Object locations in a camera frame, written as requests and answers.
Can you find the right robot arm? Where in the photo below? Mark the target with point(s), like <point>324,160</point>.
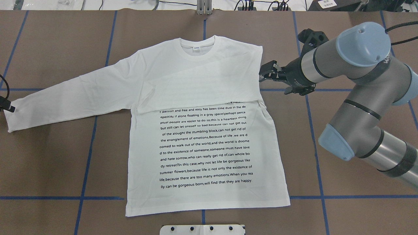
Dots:
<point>362,54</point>

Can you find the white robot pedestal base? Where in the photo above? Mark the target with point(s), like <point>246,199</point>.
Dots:
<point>227,229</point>

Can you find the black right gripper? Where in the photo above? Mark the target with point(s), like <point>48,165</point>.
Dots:
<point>293,74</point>

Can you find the aluminium frame post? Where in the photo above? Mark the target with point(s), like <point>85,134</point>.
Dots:
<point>204,7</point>

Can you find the white long-sleeve printed shirt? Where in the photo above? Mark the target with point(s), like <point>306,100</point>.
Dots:
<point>200,135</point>

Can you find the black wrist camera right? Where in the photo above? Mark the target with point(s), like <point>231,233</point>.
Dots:
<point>311,40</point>

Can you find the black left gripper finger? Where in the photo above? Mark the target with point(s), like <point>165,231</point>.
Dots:
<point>5,104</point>

